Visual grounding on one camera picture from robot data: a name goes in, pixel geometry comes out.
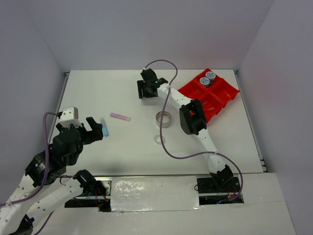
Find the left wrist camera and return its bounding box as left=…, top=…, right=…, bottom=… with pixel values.
left=59, top=106, right=82, bottom=128

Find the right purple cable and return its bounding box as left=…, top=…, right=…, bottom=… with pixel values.
left=144, top=59, right=244, bottom=202

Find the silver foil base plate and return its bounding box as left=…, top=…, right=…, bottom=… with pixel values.
left=64, top=175, right=245, bottom=212

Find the blue highlighter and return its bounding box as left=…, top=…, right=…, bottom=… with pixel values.
left=100, top=117, right=109, bottom=137

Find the pink highlighter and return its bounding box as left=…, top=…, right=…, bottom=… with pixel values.
left=110, top=113, right=131, bottom=121

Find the blue paint jar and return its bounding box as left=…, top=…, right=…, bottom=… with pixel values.
left=199, top=77, right=211, bottom=87
left=205, top=71, right=216, bottom=83

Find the red compartment bin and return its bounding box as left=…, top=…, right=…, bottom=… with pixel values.
left=179, top=68, right=239, bottom=122

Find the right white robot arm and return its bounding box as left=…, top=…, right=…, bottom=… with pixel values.
left=137, top=68, right=233, bottom=191

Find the small clear tape roll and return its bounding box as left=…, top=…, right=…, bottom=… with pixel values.
left=154, top=135, right=165, bottom=145

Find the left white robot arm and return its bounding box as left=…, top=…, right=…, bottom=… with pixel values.
left=0, top=117, right=107, bottom=235

